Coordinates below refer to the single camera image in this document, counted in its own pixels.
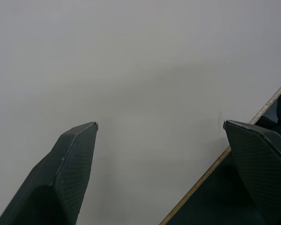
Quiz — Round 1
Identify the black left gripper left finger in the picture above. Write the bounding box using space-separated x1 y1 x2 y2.
0 121 99 225

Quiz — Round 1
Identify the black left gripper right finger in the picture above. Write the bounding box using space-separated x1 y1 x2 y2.
222 120 281 225

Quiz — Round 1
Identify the dark robot body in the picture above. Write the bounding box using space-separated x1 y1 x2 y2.
165 82 281 225

